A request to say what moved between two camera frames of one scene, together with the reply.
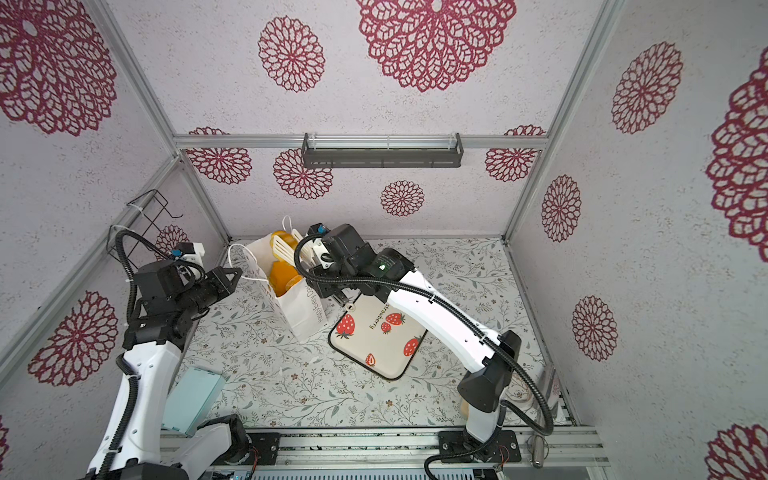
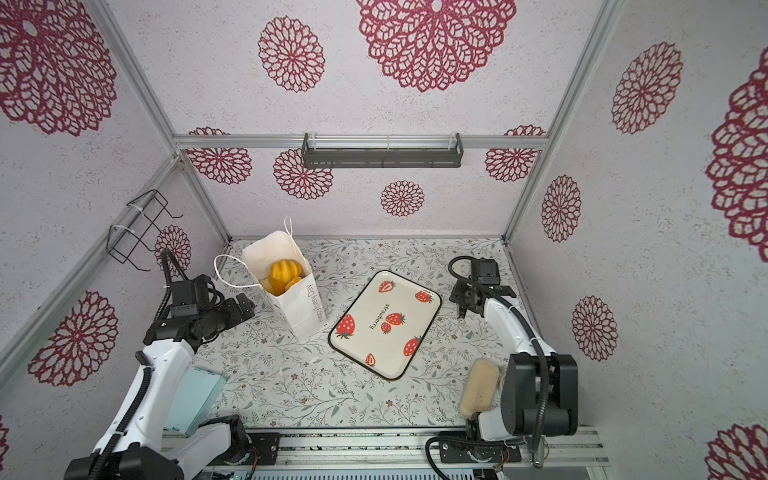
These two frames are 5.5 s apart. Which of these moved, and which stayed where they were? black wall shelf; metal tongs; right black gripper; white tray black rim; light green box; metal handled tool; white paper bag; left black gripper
Moved: right black gripper; metal tongs; left black gripper
Stayed: white tray black rim; black wall shelf; light green box; white paper bag; metal handled tool
